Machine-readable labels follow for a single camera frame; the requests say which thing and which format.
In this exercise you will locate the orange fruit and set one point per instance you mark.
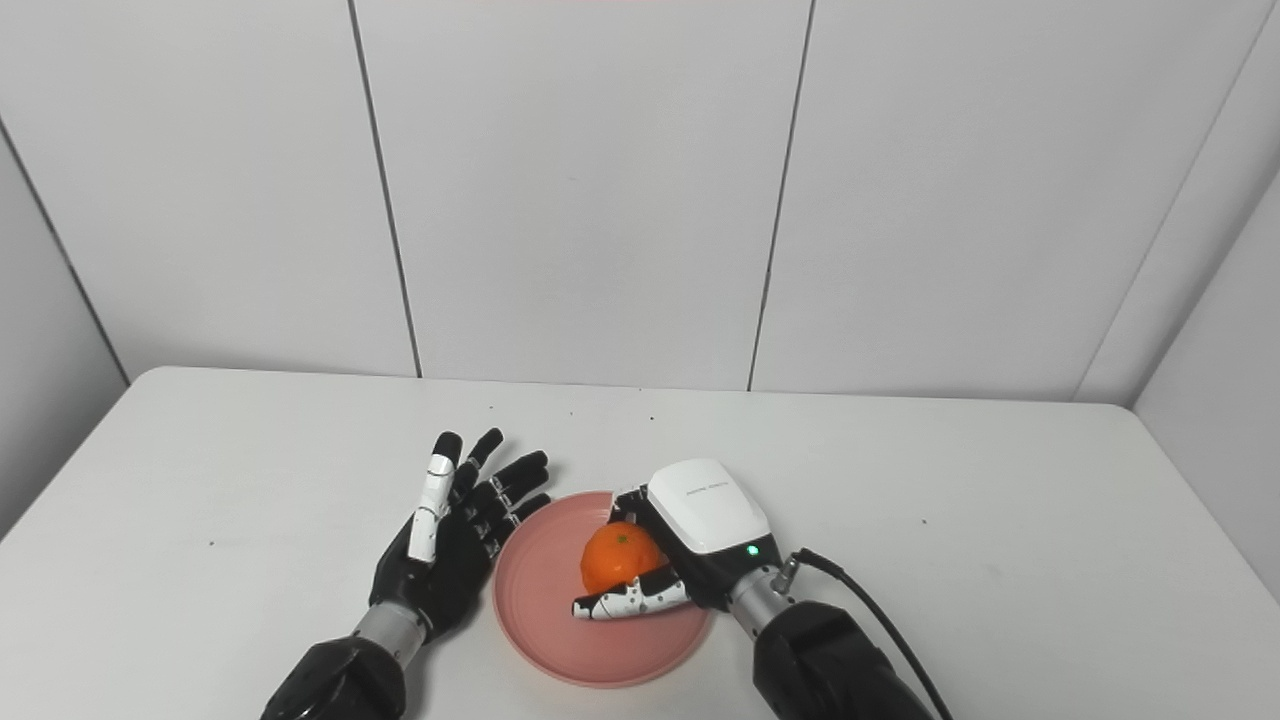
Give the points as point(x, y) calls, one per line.
point(615, 560)

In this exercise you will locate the black and white right hand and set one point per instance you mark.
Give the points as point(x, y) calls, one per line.
point(710, 520)

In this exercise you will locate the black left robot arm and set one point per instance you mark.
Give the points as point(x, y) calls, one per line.
point(350, 670)

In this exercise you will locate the pink round plate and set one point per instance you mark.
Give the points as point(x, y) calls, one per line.
point(545, 600)

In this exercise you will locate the black and white left hand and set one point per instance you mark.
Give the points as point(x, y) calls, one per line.
point(450, 560)

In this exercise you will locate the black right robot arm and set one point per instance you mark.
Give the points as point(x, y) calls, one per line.
point(820, 660)

